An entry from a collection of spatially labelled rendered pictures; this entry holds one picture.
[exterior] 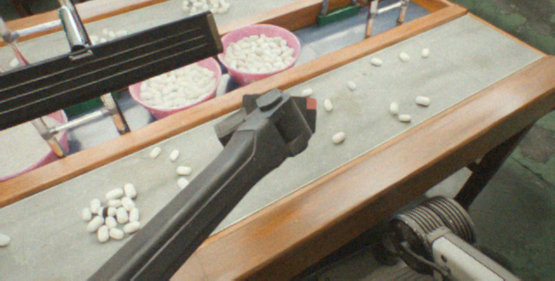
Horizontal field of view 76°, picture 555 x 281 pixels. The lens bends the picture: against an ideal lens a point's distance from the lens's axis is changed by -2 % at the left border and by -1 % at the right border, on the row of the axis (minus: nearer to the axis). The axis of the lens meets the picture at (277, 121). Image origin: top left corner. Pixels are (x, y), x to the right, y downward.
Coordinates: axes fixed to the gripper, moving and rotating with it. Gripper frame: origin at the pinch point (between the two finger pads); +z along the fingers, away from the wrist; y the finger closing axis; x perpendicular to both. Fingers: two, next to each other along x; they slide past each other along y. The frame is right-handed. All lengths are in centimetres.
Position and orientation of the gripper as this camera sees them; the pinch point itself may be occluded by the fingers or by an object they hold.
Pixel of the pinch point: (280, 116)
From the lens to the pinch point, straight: 74.0
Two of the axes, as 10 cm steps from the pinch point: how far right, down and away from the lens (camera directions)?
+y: 10.0, 0.6, -0.6
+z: 0.5, 0.5, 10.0
